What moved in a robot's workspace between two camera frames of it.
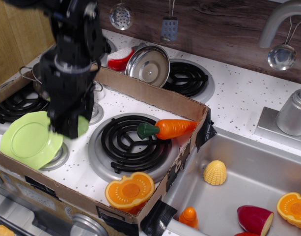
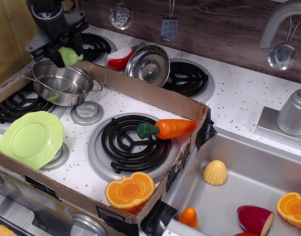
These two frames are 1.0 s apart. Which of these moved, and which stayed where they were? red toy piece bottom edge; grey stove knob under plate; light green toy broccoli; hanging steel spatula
Moved: light green toy broccoli
Stayed: hanging steel spatula; red toy piece bottom edge; grey stove knob under plate
